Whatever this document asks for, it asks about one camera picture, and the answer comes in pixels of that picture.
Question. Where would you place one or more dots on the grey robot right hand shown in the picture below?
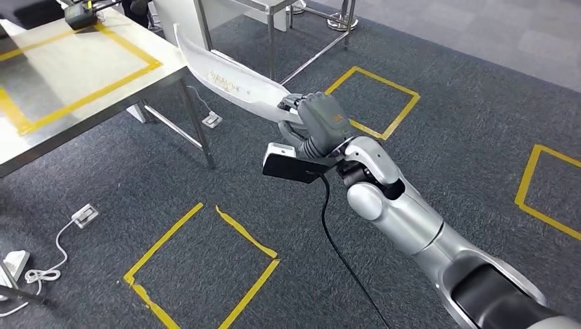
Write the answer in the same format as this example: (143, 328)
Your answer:
(324, 122)

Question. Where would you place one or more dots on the long white curved plastic part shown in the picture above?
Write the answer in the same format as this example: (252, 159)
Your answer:
(227, 81)

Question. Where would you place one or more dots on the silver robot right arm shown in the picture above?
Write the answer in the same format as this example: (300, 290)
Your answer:
(408, 218)

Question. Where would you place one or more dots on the steel workbench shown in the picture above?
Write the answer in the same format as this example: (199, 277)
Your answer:
(68, 68)

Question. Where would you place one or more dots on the chrome round base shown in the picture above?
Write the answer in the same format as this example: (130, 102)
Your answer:
(342, 22)
(297, 7)

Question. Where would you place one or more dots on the grey floor socket box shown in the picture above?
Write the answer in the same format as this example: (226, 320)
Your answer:
(85, 216)
(212, 120)

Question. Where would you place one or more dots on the person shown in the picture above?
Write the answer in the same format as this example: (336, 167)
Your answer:
(136, 9)

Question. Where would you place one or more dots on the black radio device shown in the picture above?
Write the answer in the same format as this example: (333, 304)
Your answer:
(81, 18)

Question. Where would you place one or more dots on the white power strip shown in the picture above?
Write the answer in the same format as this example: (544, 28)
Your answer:
(16, 263)

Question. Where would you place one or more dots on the white table steel legs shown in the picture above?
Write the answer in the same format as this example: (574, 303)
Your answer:
(22, 297)

